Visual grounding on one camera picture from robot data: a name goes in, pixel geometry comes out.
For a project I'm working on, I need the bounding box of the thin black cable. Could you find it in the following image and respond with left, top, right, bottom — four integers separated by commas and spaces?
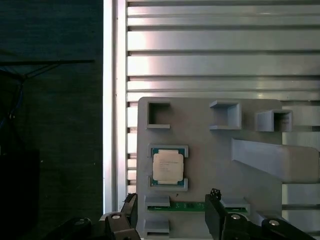
0, 48, 96, 83

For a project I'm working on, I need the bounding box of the silver CPU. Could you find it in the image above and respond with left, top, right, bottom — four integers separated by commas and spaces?
151, 147, 187, 187

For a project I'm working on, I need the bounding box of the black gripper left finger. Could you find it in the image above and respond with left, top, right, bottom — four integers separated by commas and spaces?
47, 192, 140, 240

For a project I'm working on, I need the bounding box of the grey plastic parts rack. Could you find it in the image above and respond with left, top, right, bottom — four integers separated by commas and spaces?
136, 96, 320, 240

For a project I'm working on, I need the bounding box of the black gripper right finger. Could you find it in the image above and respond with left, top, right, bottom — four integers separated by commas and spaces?
204, 188, 320, 240

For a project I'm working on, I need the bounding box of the green RAM stick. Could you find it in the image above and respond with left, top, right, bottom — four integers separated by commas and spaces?
147, 201, 251, 213

